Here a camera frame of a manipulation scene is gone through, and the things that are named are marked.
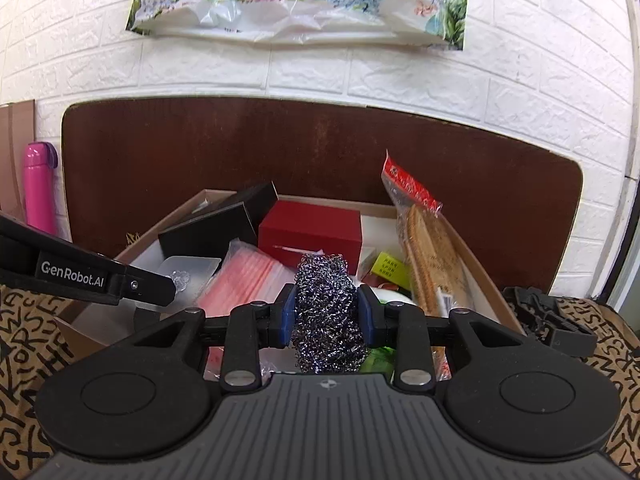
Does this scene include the clear plastic hook packet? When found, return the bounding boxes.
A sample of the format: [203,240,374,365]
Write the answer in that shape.
[159,256,223,306]

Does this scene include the small red packet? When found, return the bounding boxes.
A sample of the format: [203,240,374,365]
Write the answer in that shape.
[361,270,401,291]

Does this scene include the black box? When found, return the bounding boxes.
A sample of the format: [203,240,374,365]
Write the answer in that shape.
[158,181,279,261]

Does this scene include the brown cardboard sheet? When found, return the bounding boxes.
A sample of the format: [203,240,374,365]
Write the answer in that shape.
[0,99,37,223]

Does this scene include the brown letter-print cloth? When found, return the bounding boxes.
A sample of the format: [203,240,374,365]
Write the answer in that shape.
[0,285,640,480]

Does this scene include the brown wooden board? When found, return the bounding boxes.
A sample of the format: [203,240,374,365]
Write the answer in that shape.
[61,96,585,297]

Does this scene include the green plug-in repellent bottle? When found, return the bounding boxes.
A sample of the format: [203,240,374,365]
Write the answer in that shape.
[360,287,417,374]

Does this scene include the black plastic clip holder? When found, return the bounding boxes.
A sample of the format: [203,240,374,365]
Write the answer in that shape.
[501,286,598,357]

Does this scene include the steel wool scourer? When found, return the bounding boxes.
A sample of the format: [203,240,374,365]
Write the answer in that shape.
[291,254,368,375]

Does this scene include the pink bottle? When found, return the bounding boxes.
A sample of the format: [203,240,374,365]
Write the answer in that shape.
[25,142,59,239]

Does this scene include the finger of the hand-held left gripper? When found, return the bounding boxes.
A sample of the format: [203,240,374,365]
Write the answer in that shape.
[117,264,177,307]

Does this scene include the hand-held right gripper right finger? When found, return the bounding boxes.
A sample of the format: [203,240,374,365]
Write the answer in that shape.
[356,284,526,390]

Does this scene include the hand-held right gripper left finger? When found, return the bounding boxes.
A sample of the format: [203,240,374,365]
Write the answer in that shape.
[132,284,297,394]

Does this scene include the red-label clear packet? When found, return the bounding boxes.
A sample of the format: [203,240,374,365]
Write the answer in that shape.
[381,150,476,377]

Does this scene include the cardboard box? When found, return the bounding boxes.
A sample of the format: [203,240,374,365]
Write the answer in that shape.
[52,189,526,361]

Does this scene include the pink zip bags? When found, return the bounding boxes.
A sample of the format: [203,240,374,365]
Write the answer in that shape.
[192,240,296,376]

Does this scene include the yellow-green small box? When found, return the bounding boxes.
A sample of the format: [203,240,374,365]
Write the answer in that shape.
[371,251,412,289]

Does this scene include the red box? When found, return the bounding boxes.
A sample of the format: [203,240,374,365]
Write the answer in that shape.
[258,201,363,274]

